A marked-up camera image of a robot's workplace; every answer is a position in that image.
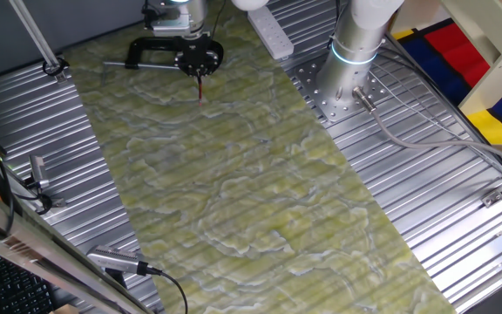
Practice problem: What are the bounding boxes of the small grey camera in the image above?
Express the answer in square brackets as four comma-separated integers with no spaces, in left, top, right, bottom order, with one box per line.
[28,154,51,190]

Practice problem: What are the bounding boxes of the red blue yellow cloth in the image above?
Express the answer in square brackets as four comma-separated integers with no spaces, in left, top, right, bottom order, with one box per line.
[390,17,502,166]

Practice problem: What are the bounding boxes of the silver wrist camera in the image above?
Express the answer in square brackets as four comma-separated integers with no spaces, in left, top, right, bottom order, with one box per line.
[149,11,192,38]

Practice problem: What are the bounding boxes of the white power strip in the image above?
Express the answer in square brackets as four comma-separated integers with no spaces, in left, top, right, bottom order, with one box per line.
[247,4,295,61]

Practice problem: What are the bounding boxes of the small metal corner bracket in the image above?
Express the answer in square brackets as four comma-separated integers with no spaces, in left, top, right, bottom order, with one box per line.
[480,188,502,208]

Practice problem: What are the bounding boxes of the ribbed silver camera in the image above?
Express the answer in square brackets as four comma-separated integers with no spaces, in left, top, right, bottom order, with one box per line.
[85,244,150,276]

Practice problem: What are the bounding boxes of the green marble pattern mat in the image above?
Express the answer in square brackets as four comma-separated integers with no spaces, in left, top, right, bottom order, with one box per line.
[61,3,458,314]

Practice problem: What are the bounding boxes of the slanted aluminium frame pole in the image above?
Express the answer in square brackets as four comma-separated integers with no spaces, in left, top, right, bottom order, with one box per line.
[8,0,68,84]

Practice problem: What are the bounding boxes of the black keyboard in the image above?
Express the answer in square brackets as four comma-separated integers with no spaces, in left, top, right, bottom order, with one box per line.
[0,255,57,314]

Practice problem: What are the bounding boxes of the cream wooden shelf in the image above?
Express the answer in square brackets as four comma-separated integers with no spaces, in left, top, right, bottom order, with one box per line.
[389,0,502,116]

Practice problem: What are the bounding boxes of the aluminium frame beam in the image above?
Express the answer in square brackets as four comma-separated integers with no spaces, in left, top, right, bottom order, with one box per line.
[0,178,156,314]

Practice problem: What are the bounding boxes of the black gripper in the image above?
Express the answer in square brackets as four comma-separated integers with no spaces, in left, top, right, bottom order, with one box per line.
[173,32,222,79]

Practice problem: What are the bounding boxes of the black C-clamp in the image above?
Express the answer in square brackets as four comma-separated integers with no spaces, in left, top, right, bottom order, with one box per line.
[101,35,225,78]

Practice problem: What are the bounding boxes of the thick grey robot cable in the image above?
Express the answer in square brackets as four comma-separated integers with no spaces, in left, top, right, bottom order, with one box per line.
[351,85,502,172]

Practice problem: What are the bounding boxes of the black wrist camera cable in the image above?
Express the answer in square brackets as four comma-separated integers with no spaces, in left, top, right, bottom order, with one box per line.
[140,0,160,31]

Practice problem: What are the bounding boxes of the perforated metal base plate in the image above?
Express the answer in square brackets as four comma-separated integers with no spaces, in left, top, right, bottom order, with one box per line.
[292,52,392,126]

